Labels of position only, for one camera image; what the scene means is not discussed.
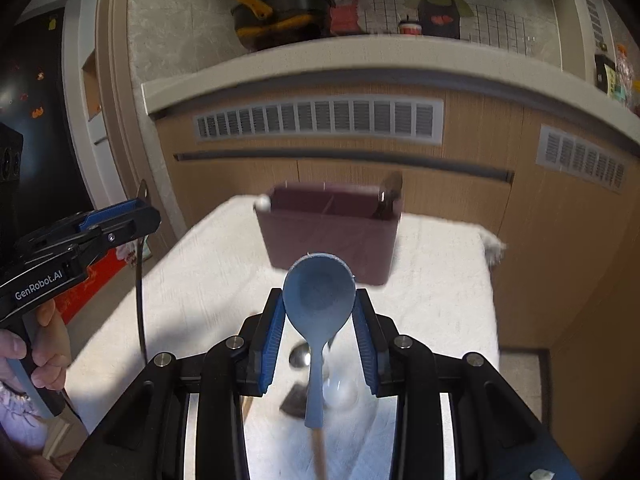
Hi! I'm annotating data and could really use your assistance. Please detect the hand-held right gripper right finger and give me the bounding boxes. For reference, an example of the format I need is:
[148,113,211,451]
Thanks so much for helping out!
[352,290,583,480]

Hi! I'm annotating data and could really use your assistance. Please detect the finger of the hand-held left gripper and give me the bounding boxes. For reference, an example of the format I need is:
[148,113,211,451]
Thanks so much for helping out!
[12,204,162,281]
[30,198,147,241]

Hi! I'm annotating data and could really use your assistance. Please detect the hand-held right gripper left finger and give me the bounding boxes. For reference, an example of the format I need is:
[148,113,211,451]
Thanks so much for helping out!
[60,287,287,480]

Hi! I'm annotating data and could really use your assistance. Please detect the blue spoon with wooden handle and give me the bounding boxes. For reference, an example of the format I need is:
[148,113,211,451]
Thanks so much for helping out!
[282,254,357,480]

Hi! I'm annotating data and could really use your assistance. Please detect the maroon utensil holder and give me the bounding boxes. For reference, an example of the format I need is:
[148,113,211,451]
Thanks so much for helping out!
[254,183,405,287]

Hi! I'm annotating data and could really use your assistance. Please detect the person's left hand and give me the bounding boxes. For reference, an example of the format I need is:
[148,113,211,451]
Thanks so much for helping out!
[0,300,72,400]

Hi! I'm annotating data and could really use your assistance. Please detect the red floor mat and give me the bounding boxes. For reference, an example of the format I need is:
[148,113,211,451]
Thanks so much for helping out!
[52,242,141,327]

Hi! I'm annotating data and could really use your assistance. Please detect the white shelf cabinet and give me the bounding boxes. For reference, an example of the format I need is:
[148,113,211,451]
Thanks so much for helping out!
[62,0,126,206]

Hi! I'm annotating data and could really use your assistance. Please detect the white tablecloth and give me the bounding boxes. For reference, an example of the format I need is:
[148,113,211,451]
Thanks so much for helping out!
[65,195,502,480]

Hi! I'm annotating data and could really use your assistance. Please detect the black panel with stickers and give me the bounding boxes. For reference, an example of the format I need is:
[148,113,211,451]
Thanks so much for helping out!
[0,7,101,216]

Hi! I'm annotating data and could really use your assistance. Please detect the wooden kitchen cabinet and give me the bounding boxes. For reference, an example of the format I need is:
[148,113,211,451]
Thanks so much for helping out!
[150,85,640,361]

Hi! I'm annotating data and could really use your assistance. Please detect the wide grey vent grille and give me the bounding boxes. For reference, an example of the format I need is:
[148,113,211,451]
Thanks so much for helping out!
[194,99,444,145]

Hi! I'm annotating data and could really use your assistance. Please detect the light stone countertop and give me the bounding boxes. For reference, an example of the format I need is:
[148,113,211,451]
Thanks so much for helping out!
[142,44,640,122]

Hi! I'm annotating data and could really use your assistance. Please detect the small grey vent grille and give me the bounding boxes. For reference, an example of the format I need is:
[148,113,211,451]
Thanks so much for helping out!
[536,125,628,194]

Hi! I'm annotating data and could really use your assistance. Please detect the black bottle with yellow label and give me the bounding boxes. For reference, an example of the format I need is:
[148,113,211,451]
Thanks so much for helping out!
[594,54,619,95]

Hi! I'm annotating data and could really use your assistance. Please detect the clear bottle with orange cap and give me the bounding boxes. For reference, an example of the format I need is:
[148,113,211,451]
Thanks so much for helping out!
[615,45,637,106]

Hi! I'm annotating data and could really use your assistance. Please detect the wooden door frame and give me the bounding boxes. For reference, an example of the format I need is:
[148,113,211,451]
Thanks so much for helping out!
[95,0,187,261]

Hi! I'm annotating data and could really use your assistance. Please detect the black pot with yellow handles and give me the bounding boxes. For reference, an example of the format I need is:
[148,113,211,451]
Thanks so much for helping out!
[225,0,333,53]

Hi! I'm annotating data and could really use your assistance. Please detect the cartoon wall poster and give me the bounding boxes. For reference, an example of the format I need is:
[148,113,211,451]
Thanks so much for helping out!
[315,0,556,56]

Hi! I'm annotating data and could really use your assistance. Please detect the narrow wall grille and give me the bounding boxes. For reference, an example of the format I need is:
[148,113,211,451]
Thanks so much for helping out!
[585,0,602,43]

